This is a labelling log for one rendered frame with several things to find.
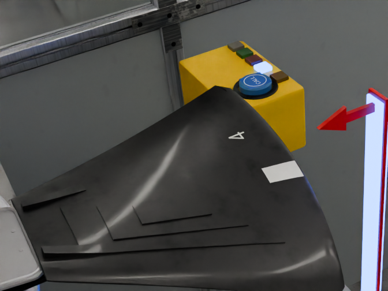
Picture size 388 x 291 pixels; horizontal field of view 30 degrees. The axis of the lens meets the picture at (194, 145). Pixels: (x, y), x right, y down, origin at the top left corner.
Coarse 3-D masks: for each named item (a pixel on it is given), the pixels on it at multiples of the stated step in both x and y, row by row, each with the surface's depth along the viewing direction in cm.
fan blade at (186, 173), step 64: (192, 128) 63; (256, 128) 63; (64, 192) 57; (128, 192) 57; (192, 192) 57; (256, 192) 58; (64, 256) 51; (128, 256) 52; (192, 256) 53; (256, 256) 54; (320, 256) 56
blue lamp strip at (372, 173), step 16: (368, 96) 63; (368, 128) 65; (368, 144) 66; (368, 160) 67; (368, 176) 68; (368, 192) 69; (368, 208) 70; (368, 224) 71; (368, 240) 72; (368, 256) 74; (368, 272) 75; (368, 288) 76
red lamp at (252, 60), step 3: (255, 54) 95; (246, 57) 94; (249, 57) 94; (252, 57) 94; (255, 57) 94; (258, 57) 94; (246, 60) 94; (249, 60) 94; (252, 60) 94; (255, 60) 93; (258, 60) 93; (261, 60) 94; (249, 63) 93; (252, 63) 93; (255, 63) 93; (258, 63) 94
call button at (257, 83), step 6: (258, 72) 90; (246, 78) 89; (252, 78) 89; (258, 78) 89; (264, 78) 89; (240, 84) 88; (246, 84) 88; (252, 84) 88; (258, 84) 88; (264, 84) 87; (270, 84) 88; (240, 90) 88; (246, 90) 87; (252, 90) 87; (258, 90) 87; (264, 90) 87
